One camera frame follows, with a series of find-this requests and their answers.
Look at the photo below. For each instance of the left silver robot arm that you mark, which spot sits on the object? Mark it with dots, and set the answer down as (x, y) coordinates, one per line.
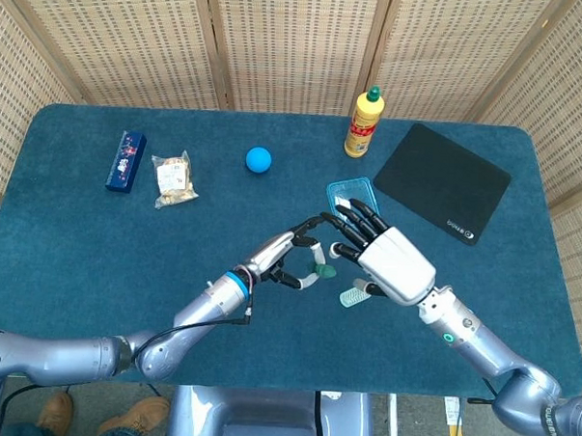
(72, 355)

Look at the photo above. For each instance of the blue rubber ball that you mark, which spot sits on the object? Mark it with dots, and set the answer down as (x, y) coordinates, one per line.
(259, 160)

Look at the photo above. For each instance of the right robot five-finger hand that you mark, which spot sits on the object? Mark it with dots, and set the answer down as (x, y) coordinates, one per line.
(397, 266)

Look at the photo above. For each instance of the blue velvet tablecloth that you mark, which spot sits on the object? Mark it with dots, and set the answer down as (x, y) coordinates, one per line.
(124, 268)

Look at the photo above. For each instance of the small green plastic object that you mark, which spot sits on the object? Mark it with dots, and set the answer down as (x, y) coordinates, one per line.
(325, 271)

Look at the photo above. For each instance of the clear blue plastic container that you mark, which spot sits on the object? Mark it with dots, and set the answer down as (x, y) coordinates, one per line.
(344, 191)

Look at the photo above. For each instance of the dark blue printed box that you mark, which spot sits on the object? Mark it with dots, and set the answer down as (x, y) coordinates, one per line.
(125, 162)

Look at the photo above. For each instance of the clear bag of snacks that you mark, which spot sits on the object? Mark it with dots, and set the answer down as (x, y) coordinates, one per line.
(174, 181)

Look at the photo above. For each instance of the woven bamboo folding screen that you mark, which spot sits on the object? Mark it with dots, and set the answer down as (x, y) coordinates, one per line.
(298, 44)

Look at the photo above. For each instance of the tan leather shoe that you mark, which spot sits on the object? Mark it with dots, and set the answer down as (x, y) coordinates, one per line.
(135, 414)
(56, 413)

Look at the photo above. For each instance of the silver robot torso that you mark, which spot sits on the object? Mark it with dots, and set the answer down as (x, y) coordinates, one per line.
(263, 417)

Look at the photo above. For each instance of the mint green scrub brush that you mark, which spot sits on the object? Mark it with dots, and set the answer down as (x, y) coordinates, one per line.
(350, 297)

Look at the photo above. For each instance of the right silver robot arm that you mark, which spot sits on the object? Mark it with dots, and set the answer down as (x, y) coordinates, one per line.
(498, 348)

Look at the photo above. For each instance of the black mouse pad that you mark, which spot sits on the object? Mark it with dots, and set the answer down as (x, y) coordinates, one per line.
(442, 181)

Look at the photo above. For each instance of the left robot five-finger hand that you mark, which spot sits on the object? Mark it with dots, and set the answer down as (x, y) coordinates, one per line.
(270, 253)

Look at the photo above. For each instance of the yellow bottle green cap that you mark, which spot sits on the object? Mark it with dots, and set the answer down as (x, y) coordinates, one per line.
(362, 132)

